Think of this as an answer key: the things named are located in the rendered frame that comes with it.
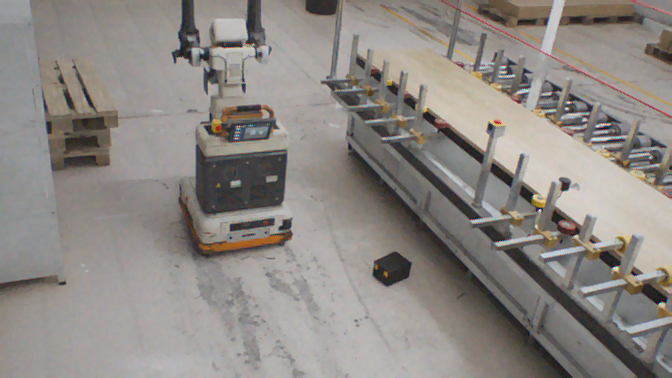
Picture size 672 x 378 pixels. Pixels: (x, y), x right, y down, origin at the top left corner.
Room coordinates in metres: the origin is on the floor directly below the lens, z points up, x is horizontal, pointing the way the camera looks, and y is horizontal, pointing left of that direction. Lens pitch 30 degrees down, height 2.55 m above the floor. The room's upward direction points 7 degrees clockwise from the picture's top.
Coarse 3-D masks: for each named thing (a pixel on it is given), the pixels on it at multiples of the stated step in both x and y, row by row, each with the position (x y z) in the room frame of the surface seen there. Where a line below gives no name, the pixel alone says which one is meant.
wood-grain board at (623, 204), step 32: (416, 64) 5.06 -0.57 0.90; (448, 64) 5.15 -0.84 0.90; (416, 96) 4.36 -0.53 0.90; (448, 96) 4.43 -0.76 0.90; (480, 96) 4.51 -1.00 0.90; (480, 128) 3.92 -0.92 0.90; (512, 128) 3.98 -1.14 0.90; (544, 128) 4.04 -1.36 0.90; (512, 160) 3.50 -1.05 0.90; (544, 160) 3.55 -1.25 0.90; (576, 160) 3.60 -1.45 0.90; (544, 192) 3.15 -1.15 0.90; (576, 192) 3.19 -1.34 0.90; (608, 192) 3.23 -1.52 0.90; (640, 192) 3.28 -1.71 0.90; (576, 224) 2.87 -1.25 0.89; (608, 224) 2.88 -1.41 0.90; (640, 224) 2.92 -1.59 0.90; (640, 256) 2.62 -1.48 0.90
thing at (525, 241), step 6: (558, 234) 2.79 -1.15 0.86; (564, 234) 2.80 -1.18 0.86; (510, 240) 2.69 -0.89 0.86; (516, 240) 2.69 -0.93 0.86; (522, 240) 2.70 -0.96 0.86; (528, 240) 2.71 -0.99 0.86; (534, 240) 2.72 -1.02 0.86; (540, 240) 2.74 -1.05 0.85; (498, 246) 2.63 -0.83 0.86; (504, 246) 2.64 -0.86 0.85; (510, 246) 2.66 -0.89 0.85; (516, 246) 2.68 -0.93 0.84; (522, 246) 2.69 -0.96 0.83
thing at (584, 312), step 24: (408, 144) 3.98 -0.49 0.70; (432, 168) 3.68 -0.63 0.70; (456, 192) 3.40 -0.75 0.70; (480, 216) 3.16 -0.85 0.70; (528, 264) 2.77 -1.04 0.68; (552, 288) 2.60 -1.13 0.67; (576, 312) 2.45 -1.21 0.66; (600, 312) 2.42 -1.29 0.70; (600, 336) 2.31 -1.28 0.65; (624, 360) 2.18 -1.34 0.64; (648, 360) 2.11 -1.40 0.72
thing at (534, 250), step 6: (516, 228) 2.93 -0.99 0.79; (516, 234) 2.91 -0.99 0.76; (522, 234) 2.88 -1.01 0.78; (528, 246) 2.82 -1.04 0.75; (534, 246) 2.79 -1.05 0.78; (528, 252) 2.81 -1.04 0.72; (534, 252) 2.78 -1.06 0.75; (546, 252) 2.71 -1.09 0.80; (534, 258) 2.77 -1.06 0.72; (540, 264) 2.73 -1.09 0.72
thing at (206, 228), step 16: (192, 176) 3.96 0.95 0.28; (192, 192) 3.75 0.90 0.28; (192, 208) 3.60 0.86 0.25; (256, 208) 3.64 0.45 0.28; (272, 208) 3.66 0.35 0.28; (192, 224) 3.57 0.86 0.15; (208, 224) 3.41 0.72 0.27; (288, 224) 3.64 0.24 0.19; (208, 240) 3.40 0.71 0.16; (224, 240) 3.45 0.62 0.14; (240, 240) 3.49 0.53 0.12; (256, 240) 3.54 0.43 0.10; (272, 240) 3.58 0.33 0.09
